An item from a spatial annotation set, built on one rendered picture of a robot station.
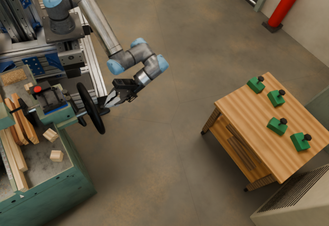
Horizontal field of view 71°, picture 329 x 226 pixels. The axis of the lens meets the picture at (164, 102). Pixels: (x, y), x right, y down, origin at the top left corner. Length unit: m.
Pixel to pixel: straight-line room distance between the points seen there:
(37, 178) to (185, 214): 1.18
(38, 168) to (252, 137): 1.24
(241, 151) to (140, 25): 1.76
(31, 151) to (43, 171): 0.11
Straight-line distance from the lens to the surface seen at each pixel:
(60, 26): 1.56
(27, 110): 1.14
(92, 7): 1.07
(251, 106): 1.77
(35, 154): 1.11
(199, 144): 2.09
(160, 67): 1.07
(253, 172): 1.97
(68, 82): 2.11
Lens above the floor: 1.89
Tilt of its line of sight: 59 degrees down
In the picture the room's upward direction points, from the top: 13 degrees clockwise
